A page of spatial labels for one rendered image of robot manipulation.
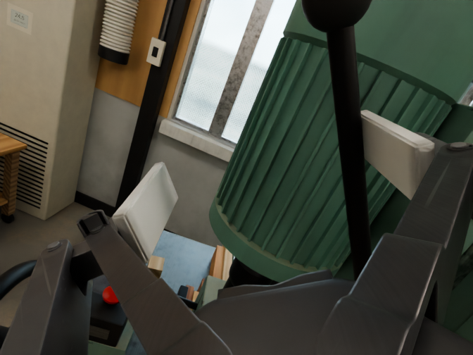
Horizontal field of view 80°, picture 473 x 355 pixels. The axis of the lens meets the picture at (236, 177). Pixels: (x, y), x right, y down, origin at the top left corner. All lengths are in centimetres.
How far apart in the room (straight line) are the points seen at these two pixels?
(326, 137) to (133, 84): 170
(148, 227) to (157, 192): 3
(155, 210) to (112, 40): 159
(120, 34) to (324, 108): 155
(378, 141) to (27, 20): 179
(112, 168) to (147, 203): 195
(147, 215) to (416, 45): 21
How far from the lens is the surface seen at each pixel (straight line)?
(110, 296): 47
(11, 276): 59
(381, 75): 25
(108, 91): 198
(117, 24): 172
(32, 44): 186
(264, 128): 28
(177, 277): 69
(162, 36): 171
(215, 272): 68
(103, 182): 219
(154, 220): 17
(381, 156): 17
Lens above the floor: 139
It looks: 23 degrees down
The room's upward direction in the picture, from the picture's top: 24 degrees clockwise
